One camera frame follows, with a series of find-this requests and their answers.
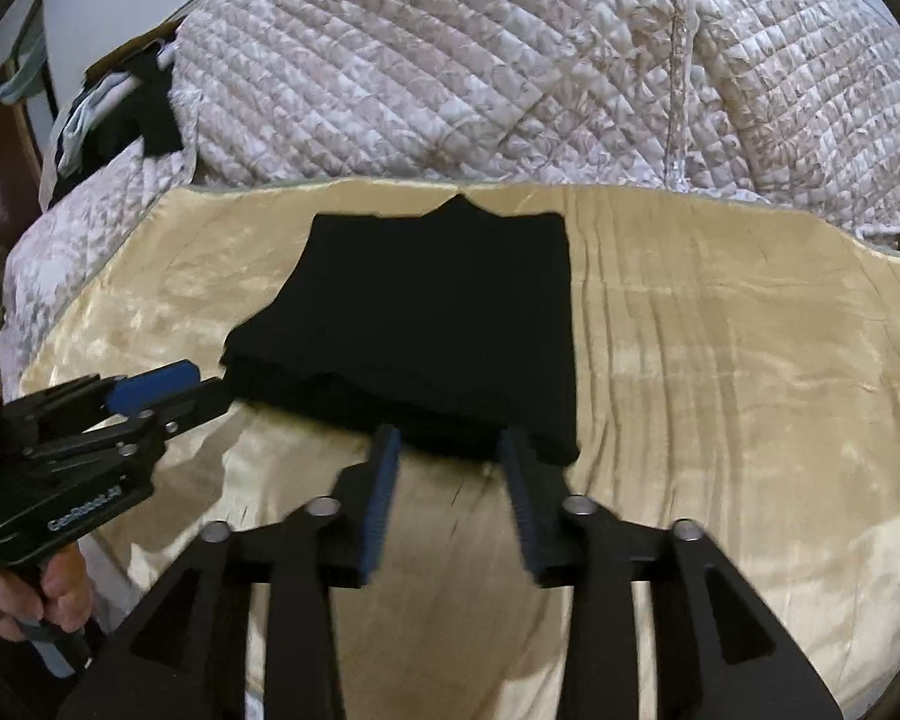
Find pale green hanging cloth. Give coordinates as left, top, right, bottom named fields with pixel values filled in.
left=0, top=36, right=52, bottom=103

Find person's left hand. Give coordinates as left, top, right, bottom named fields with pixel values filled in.
left=0, top=538, right=96, bottom=644

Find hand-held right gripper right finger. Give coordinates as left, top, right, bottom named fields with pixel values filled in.
left=495, top=429, right=845, bottom=720

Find white quilted comforter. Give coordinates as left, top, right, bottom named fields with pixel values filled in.
left=0, top=0, right=900, bottom=398

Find light blue cloth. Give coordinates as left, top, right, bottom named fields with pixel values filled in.
left=51, top=79, right=134, bottom=175

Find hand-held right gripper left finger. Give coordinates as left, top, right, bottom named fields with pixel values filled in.
left=58, top=424, right=404, bottom=720

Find brown wooden door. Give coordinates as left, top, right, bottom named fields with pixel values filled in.
left=0, top=75, right=47, bottom=248

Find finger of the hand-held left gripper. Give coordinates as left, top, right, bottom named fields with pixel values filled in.
left=0, top=361, right=201, bottom=428
left=82, top=379, right=232, bottom=460

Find black pants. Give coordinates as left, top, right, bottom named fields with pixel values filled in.
left=221, top=193, right=580, bottom=467

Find dark cloth pile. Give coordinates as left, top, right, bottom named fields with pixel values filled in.
left=45, top=52, right=186, bottom=200

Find beige satin bedsheet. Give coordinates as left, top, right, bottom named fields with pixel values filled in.
left=19, top=178, right=900, bottom=720

